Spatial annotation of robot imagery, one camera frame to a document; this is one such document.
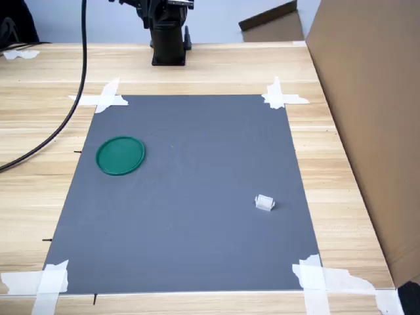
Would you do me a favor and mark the small white plastic terminal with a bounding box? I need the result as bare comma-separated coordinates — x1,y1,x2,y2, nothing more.
254,194,276,213

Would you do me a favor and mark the round green lid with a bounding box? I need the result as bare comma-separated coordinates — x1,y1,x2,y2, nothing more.
95,135,146,177

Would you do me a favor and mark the dark grey mat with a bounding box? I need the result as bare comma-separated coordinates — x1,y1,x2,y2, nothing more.
43,94,324,294

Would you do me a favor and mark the white tape strip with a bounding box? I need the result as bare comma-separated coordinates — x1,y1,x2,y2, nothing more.
31,259,70,315
323,267,406,315
261,93,311,106
0,270,70,295
94,77,121,114
265,76,285,110
291,253,331,315
68,94,129,107

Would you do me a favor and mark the brown cardboard flap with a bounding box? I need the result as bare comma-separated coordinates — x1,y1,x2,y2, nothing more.
238,0,306,43

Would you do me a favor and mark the large brown cardboard box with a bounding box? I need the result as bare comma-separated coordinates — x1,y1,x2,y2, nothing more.
304,0,420,289

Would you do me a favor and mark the crumpled white tape piece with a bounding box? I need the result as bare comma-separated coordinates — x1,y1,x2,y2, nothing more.
2,49,41,61

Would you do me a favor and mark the small black object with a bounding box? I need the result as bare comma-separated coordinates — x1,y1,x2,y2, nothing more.
396,280,420,315

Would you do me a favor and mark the thick black camera cable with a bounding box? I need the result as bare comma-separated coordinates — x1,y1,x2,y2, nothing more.
0,0,89,174

